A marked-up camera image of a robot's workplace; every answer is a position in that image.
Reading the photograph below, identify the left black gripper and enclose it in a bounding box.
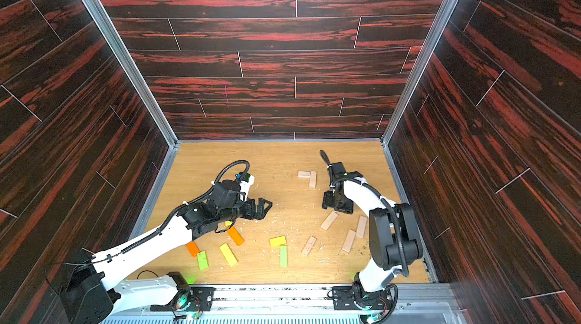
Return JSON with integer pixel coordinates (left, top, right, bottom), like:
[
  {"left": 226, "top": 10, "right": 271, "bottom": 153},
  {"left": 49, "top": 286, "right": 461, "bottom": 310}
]
[{"left": 216, "top": 196, "right": 273, "bottom": 225}]

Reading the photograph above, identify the natural wood block diagonal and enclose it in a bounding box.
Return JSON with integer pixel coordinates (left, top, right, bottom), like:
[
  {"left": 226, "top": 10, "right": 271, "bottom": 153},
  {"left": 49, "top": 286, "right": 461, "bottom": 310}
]
[{"left": 320, "top": 211, "right": 339, "bottom": 231}]

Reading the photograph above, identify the natural wood block neck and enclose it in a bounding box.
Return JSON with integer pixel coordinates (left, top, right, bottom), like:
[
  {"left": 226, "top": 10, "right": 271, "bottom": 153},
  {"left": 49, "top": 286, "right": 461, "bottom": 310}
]
[
  {"left": 356, "top": 216, "right": 369, "bottom": 239},
  {"left": 309, "top": 171, "right": 317, "bottom": 189}
]

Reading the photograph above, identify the natural wood block neck top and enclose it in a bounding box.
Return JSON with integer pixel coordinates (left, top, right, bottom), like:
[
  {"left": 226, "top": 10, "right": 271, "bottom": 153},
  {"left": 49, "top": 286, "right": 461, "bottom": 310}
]
[{"left": 309, "top": 171, "right": 317, "bottom": 189}]

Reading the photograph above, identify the short natural wood block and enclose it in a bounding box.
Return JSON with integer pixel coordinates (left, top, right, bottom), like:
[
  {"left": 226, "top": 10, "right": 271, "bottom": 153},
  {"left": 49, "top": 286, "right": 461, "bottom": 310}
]
[{"left": 297, "top": 171, "right": 311, "bottom": 179}]

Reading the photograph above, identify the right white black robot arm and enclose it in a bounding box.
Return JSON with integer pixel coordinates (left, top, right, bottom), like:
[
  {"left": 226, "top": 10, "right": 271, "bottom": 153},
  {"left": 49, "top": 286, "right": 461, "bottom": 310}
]
[{"left": 320, "top": 151, "right": 423, "bottom": 320}]

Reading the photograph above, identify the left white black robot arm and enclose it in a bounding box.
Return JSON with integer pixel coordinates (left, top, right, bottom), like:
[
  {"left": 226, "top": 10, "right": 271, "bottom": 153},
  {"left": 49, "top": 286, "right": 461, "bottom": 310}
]
[{"left": 60, "top": 169, "right": 272, "bottom": 323}]

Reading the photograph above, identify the orange block centre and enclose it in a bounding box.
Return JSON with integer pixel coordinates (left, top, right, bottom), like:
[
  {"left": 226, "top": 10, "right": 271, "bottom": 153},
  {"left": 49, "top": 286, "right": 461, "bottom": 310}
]
[{"left": 227, "top": 226, "right": 245, "bottom": 246}]

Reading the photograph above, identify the orange block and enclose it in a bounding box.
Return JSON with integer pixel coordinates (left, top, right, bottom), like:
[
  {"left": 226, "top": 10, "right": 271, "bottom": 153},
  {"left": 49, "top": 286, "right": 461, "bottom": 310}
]
[
  {"left": 227, "top": 226, "right": 245, "bottom": 246},
  {"left": 186, "top": 242, "right": 201, "bottom": 257}
]

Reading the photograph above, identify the natural wood block printed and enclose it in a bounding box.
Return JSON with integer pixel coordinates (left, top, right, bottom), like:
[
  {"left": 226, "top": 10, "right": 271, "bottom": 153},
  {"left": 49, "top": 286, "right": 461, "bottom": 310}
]
[{"left": 302, "top": 236, "right": 316, "bottom": 257}]

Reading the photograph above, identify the orange block lower left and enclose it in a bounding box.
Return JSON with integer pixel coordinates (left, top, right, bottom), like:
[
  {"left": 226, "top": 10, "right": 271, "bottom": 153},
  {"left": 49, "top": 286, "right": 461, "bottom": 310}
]
[{"left": 186, "top": 242, "right": 201, "bottom": 257}]

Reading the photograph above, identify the yellow block lower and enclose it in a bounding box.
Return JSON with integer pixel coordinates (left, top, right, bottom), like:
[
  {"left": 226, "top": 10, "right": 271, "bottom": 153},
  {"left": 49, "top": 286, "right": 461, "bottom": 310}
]
[{"left": 219, "top": 243, "right": 238, "bottom": 266}]

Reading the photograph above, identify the short yellow block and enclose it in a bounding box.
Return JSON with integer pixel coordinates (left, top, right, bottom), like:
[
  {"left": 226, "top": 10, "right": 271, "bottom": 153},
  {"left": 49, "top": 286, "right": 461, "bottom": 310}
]
[{"left": 269, "top": 236, "right": 287, "bottom": 248}]

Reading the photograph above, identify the light green block left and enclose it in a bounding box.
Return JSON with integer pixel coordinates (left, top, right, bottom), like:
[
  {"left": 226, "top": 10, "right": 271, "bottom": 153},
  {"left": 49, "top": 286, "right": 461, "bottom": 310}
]
[{"left": 197, "top": 251, "right": 209, "bottom": 271}]

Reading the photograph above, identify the light green block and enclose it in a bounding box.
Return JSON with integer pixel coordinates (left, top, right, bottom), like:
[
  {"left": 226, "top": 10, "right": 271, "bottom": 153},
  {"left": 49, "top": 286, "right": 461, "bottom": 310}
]
[
  {"left": 197, "top": 251, "right": 209, "bottom": 271},
  {"left": 279, "top": 245, "right": 288, "bottom": 268}
]

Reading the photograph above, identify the light green block centre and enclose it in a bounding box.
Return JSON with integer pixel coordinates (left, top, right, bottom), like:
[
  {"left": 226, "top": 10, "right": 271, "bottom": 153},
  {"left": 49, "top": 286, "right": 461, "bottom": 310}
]
[{"left": 279, "top": 245, "right": 288, "bottom": 268}]

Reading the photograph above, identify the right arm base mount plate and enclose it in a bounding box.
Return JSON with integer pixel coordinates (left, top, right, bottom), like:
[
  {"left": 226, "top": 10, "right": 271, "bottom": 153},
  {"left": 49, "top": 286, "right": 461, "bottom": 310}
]
[{"left": 327, "top": 285, "right": 398, "bottom": 310}]

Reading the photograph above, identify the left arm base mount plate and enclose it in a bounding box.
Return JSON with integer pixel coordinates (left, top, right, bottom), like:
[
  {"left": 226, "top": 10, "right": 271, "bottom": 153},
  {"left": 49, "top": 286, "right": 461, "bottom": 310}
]
[{"left": 150, "top": 286, "right": 215, "bottom": 313}]

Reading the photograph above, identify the aluminium front rail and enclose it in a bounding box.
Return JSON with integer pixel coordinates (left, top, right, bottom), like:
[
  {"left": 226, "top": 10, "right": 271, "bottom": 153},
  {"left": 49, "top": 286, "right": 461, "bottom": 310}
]
[{"left": 106, "top": 284, "right": 468, "bottom": 323}]

